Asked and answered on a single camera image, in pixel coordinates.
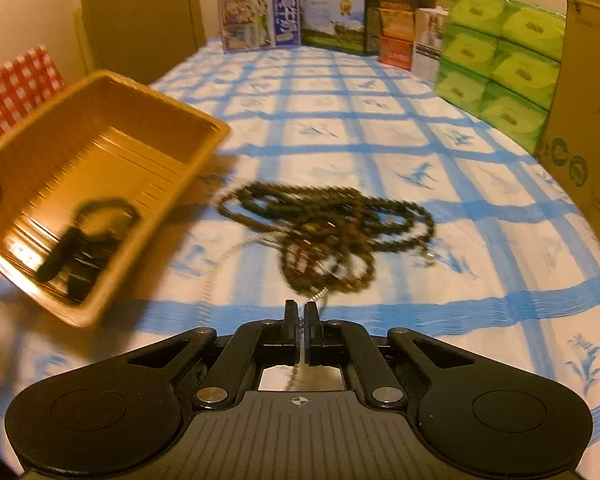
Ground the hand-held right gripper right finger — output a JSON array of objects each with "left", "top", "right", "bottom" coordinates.
[{"left": 303, "top": 300, "right": 477, "bottom": 410}]

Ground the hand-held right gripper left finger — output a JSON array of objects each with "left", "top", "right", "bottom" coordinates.
[{"left": 115, "top": 299, "right": 300, "bottom": 412}]

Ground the silver chain necklace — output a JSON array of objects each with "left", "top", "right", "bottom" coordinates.
[{"left": 199, "top": 237, "right": 332, "bottom": 392}]

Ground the black strap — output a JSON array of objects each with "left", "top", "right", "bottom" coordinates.
[{"left": 36, "top": 227, "right": 122, "bottom": 307}]

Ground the dark bead necklace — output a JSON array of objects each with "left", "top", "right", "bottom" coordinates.
[{"left": 216, "top": 182, "right": 437, "bottom": 294}]

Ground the dark bead bracelet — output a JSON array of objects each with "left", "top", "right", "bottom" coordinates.
[{"left": 72, "top": 198, "right": 142, "bottom": 241}]

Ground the yellow plastic tray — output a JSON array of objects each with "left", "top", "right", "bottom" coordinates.
[{"left": 0, "top": 70, "right": 232, "bottom": 328}]

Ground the red checked cloth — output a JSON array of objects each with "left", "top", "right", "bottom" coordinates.
[{"left": 0, "top": 44, "right": 67, "bottom": 155}]

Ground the blue checked bed sheet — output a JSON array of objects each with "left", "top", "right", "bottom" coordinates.
[{"left": 0, "top": 35, "right": 600, "bottom": 480}]

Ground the brown wooden door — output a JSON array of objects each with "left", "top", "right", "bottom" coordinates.
[{"left": 75, "top": 0, "right": 207, "bottom": 77}]

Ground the green landscape gift box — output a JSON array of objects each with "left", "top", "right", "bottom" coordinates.
[{"left": 300, "top": 0, "right": 381, "bottom": 57}]

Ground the white box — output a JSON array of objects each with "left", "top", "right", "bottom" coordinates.
[{"left": 411, "top": 7, "right": 449, "bottom": 84}]

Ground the blue illustrated milk carton box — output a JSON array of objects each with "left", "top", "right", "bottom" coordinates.
[{"left": 217, "top": 0, "right": 301, "bottom": 54}]

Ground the stack of green tissue packs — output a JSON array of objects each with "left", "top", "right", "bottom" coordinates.
[{"left": 433, "top": 0, "right": 567, "bottom": 157}]

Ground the large printed cardboard box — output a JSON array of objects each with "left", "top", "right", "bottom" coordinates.
[{"left": 534, "top": 0, "right": 600, "bottom": 272}]

